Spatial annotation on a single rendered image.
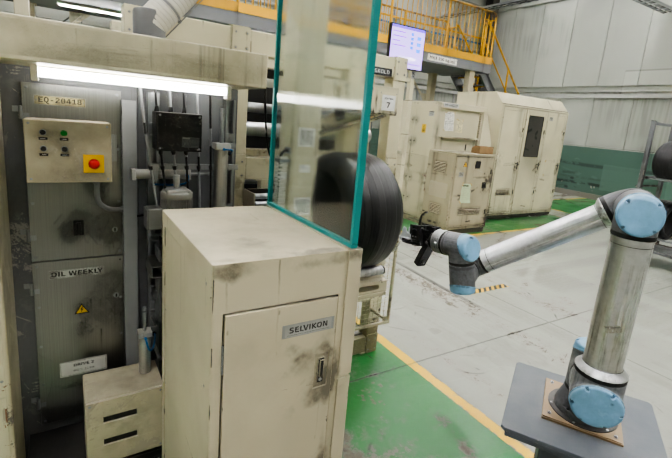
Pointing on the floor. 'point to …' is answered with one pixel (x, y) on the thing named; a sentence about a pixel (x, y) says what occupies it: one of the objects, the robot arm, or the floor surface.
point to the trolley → (661, 167)
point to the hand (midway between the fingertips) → (401, 238)
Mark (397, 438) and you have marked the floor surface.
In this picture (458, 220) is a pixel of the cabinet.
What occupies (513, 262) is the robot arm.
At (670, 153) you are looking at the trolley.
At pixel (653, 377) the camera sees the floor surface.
